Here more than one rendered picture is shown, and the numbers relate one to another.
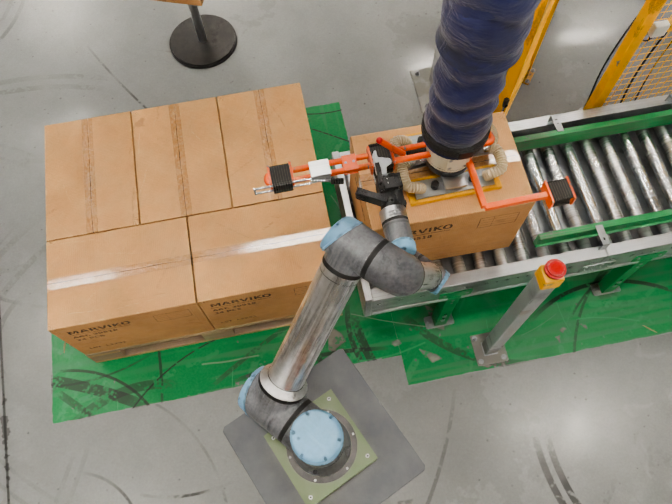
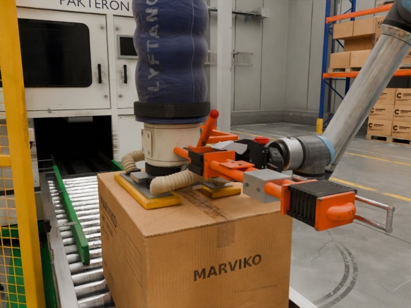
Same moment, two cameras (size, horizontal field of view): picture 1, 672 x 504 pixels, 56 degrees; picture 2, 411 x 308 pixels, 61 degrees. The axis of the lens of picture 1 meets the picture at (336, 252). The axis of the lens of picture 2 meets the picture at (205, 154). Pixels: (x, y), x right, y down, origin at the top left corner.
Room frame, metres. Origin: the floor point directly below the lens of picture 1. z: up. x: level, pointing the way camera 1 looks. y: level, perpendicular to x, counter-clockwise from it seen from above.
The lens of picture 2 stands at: (1.42, 0.62, 1.26)
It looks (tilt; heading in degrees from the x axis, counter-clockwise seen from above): 11 degrees down; 252
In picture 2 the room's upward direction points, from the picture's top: straight up
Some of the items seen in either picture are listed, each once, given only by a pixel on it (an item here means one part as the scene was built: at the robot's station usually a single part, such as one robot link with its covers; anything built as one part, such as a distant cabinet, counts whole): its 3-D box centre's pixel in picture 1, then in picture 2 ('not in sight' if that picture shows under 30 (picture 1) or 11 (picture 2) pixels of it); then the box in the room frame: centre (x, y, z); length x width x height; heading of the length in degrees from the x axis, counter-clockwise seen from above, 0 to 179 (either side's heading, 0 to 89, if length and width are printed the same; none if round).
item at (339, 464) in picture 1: (320, 444); not in sight; (0.22, 0.07, 0.88); 0.19 x 0.19 x 0.10
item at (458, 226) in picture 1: (433, 194); (180, 247); (1.17, -0.40, 0.75); 0.60 x 0.40 x 0.40; 99
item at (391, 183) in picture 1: (389, 193); (258, 156); (1.01, -0.19, 1.08); 0.12 x 0.09 x 0.08; 9
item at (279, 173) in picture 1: (280, 176); (316, 203); (1.09, 0.18, 1.08); 0.08 x 0.07 x 0.05; 100
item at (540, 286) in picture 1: (515, 317); not in sight; (0.73, -0.72, 0.50); 0.07 x 0.07 x 1.00; 9
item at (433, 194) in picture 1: (453, 183); (199, 175); (1.09, -0.43, 0.97); 0.34 x 0.10 x 0.05; 100
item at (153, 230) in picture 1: (194, 216); not in sight; (1.32, 0.65, 0.34); 1.20 x 1.00 x 0.40; 99
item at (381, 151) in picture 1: (380, 158); (211, 161); (1.14, -0.17, 1.08); 0.10 x 0.08 x 0.06; 10
